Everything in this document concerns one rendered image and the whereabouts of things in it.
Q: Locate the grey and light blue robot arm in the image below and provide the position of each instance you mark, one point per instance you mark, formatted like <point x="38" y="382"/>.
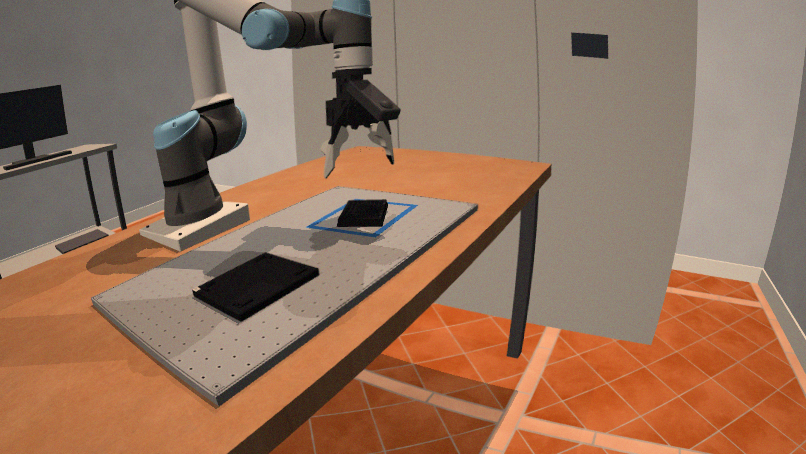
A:
<point x="186" y="142"/>

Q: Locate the blue tape outline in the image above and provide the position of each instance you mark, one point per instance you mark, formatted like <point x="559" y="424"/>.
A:
<point x="378" y="232"/>

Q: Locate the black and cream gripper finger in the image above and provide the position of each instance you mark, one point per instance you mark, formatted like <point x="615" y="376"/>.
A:
<point x="339" y="134"/>
<point x="380" y="133"/>

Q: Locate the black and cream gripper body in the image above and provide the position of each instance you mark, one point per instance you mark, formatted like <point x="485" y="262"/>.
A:
<point x="356" y="114"/>

